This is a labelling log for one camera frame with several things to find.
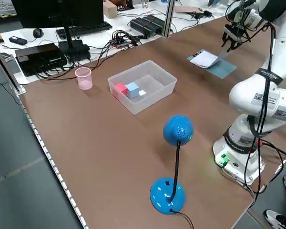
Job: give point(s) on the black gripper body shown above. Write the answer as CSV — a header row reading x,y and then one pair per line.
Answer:
x,y
236,33

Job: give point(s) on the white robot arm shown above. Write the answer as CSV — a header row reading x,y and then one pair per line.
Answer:
x,y
243,95

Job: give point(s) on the black flat electronics box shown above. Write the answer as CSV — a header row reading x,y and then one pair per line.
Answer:
x,y
40,58

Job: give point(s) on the pink notebook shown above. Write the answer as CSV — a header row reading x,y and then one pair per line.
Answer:
x,y
187,9

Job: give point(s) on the black power supply unit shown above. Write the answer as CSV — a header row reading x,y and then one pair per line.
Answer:
x,y
147,25

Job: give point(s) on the clear plastic bin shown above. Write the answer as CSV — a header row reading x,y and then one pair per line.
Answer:
x,y
157,95

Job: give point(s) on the small white block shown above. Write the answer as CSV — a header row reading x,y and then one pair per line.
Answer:
x,y
142,93

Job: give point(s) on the light blue cube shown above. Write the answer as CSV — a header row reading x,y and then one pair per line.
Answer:
x,y
133,90

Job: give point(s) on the red cube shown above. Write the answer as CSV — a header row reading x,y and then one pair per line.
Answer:
x,y
121,89

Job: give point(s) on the brown cardboard box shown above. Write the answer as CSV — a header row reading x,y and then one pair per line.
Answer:
x,y
109,10

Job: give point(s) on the black keyboard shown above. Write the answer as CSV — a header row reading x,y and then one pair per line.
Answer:
x,y
90,26

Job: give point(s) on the pink plastic cup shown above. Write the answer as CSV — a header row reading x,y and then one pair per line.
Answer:
x,y
84,80

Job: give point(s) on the black computer monitor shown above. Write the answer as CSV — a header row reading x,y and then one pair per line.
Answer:
x,y
57,12

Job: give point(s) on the black computer mouse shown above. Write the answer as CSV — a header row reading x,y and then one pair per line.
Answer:
x,y
38,32

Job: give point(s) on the small black handheld device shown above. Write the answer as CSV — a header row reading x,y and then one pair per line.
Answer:
x,y
17,40

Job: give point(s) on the aluminium frame post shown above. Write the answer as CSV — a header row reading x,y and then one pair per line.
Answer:
x,y
168,16

